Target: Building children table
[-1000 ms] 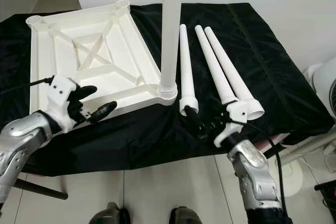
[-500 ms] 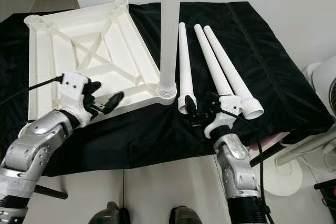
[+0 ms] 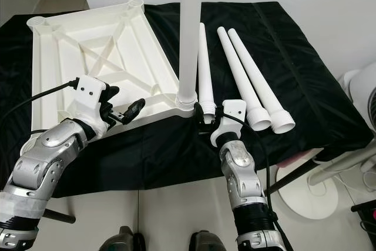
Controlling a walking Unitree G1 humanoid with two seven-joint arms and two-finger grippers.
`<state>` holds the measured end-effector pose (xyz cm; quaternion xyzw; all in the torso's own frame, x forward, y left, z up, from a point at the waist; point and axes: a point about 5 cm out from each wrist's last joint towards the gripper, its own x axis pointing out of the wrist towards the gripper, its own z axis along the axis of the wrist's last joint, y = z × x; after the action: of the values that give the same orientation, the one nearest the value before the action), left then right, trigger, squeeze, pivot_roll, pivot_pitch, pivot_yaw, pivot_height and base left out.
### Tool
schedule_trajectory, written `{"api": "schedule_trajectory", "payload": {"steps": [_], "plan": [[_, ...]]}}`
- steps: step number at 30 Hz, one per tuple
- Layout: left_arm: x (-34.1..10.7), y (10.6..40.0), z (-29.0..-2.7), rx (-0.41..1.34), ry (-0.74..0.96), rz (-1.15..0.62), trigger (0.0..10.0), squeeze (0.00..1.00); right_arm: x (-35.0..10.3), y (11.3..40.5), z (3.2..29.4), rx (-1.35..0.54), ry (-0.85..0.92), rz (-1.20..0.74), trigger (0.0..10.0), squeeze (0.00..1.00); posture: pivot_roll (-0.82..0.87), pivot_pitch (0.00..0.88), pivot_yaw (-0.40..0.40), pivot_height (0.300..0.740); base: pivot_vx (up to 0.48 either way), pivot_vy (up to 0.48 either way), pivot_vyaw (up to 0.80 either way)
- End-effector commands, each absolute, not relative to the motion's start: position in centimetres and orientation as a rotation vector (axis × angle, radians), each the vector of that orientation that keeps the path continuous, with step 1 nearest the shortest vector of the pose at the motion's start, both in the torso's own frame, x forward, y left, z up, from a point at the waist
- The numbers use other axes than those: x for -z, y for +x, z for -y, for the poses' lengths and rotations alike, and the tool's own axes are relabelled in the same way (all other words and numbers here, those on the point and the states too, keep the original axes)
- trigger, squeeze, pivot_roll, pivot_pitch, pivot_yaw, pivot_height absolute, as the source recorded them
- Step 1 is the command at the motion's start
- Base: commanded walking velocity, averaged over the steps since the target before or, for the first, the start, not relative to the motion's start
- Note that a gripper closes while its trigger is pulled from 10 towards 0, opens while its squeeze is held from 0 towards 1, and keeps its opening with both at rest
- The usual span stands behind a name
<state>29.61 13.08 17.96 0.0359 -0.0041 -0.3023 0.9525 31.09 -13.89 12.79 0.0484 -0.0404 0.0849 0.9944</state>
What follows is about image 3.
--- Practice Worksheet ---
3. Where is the white plastic children table top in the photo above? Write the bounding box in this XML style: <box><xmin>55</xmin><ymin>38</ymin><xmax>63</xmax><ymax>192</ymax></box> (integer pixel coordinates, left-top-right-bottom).
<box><xmin>26</xmin><ymin>0</ymin><xmax>203</xmax><ymax>146</ymax></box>

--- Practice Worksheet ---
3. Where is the black metal table leg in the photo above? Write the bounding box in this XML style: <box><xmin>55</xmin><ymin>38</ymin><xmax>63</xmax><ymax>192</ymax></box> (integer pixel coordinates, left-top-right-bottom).
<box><xmin>35</xmin><ymin>206</ymin><xmax>77</xmax><ymax>226</ymax></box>
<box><xmin>264</xmin><ymin>157</ymin><xmax>323</xmax><ymax>196</ymax></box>

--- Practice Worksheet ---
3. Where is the black cloth table cover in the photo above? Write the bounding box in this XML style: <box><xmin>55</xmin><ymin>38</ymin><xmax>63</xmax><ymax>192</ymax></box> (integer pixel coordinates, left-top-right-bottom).
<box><xmin>0</xmin><ymin>1</ymin><xmax>374</xmax><ymax>196</ymax></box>

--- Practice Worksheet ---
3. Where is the white standing fan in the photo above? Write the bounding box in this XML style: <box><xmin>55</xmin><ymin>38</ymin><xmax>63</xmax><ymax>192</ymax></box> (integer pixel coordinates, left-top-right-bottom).
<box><xmin>273</xmin><ymin>69</ymin><xmax>376</xmax><ymax>219</ymax></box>

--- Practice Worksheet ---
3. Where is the grey robot right leg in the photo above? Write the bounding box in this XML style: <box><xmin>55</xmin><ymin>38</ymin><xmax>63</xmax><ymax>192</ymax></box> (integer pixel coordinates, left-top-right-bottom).
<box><xmin>189</xmin><ymin>230</ymin><xmax>230</xmax><ymax>251</ymax></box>

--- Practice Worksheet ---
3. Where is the grey robot leg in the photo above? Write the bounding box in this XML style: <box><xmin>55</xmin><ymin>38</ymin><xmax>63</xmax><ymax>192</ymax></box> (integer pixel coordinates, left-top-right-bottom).
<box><xmin>189</xmin><ymin>230</ymin><xmax>230</xmax><ymax>251</ymax></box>
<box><xmin>106</xmin><ymin>226</ymin><xmax>145</xmax><ymax>251</ymax></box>

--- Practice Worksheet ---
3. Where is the grey robot left leg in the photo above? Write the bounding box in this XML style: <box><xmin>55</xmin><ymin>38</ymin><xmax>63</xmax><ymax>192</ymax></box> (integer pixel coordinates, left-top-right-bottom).
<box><xmin>106</xmin><ymin>226</ymin><xmax>145</xmax><ymax>251</ymax></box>

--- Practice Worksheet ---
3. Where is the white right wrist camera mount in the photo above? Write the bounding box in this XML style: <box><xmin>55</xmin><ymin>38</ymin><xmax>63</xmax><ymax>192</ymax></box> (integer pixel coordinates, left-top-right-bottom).
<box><xmin>211</xmin><ymin>99</ymin><xmax>247</xmax><ymax>146</ymax></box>

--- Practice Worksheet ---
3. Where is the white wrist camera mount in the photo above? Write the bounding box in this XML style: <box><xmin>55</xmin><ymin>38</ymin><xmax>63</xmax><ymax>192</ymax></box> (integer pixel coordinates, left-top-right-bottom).
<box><xmin>211</xmin><ymin>99</ymin><xmax>247</xmax><ymax>146</ymax></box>
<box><xmin>73</xmin><ymin>75</ymin><xmax>109</xmax><ymax>137</ymax></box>

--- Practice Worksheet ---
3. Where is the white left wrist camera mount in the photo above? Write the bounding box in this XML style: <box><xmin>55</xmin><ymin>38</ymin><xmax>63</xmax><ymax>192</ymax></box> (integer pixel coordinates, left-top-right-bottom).
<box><xmin>73</xmin><ymin>75</ymin><xmax>109</xmax><ymax>137</ymax></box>

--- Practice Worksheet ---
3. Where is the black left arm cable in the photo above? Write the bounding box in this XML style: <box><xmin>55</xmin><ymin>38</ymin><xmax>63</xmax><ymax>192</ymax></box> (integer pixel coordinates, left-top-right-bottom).
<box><xmin>29</xmin><ymin>79</ymin><xmax>80</xmax><ymax>116</ymax></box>

